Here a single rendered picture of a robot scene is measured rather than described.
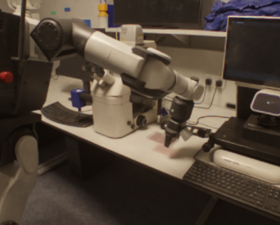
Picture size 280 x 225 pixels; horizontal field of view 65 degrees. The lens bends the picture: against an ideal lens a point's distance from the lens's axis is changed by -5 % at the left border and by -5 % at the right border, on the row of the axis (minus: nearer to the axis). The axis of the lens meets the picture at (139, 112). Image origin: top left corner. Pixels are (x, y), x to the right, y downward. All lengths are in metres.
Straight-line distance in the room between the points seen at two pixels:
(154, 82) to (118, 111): 0.50
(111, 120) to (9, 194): 0.54
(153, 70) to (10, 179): 0.62
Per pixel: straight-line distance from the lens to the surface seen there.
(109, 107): 1.12
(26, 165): 0.90
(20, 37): 0.74
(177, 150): 1.09
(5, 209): 0.97
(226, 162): 1.00
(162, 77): 0.66
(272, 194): 0.92
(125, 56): 0.63
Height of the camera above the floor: 1.31
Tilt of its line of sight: 22 degrees down
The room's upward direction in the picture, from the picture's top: straight up
